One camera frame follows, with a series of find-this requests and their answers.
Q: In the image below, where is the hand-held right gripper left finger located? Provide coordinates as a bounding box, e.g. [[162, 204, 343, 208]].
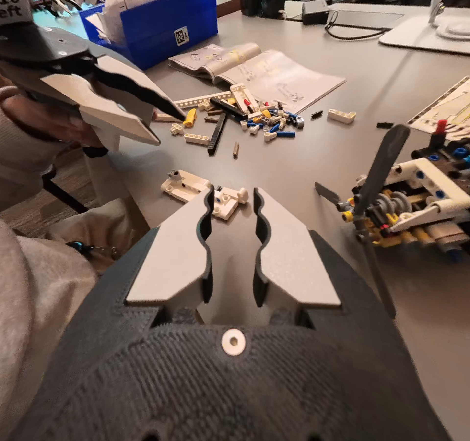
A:
[[125, 185, 215, 314]]

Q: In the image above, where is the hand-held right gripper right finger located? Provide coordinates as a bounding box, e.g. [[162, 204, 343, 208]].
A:
[[252, 187, 343, 313]]

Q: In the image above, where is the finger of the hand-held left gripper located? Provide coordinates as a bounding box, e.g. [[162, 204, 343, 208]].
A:
[[40, 74, 162, 152], [91, 54, 187, 122]]

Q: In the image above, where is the long white lego beam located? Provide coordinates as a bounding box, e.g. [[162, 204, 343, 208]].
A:
[[173, 91, 235, 108]]

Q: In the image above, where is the white lego panel assembly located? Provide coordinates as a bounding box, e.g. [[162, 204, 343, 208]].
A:
[[160, 169, 212, 203], [212, 186, 249, 221]]

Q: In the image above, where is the person's left forearm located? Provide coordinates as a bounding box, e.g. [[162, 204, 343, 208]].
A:
[[0, 85, 87, 214]]

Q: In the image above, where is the long black lego beam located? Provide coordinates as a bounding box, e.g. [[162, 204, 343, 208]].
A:
[[207, 112, 227, 156]]

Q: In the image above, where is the lego plane model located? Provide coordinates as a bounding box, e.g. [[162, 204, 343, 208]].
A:
[[315, 119, 470, 318]]

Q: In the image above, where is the pile of small lego pieces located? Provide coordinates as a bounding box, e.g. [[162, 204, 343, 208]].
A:
[[198, 83, 306, 144]]

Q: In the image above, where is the thick white lego beam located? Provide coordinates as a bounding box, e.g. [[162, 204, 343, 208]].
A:
[[328, 108, 357, 124]]

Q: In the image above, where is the person's left hand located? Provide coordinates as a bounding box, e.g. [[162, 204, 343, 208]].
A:
[[15, 94, 103, 149]]

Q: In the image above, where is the blue plastic bin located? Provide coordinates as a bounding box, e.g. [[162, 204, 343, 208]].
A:
[[78, 0, 219, 71]]

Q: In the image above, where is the person's beige pants leg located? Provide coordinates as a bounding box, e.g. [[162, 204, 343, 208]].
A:
[[48, 197, 151, 276]]

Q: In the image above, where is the blue carabiner keyring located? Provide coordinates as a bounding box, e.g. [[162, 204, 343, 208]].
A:
[[66, 241, 120, 260]]

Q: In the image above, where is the open instruction booklet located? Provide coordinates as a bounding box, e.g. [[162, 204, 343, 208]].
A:
[[168, 42, 347, 115]]

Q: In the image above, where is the grey power adapter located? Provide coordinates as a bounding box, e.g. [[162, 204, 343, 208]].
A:
[[301, 0, 330, 26]]

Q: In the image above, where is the grey flat pad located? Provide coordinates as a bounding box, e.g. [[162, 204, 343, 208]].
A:
[[329, 3, 406, 30]]

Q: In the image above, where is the white monitor stand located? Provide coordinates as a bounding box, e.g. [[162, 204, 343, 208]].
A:
[[378, 0, 470, 57]]

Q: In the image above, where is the black cable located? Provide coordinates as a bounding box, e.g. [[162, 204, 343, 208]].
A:
[[325, 9, 391, 40]]

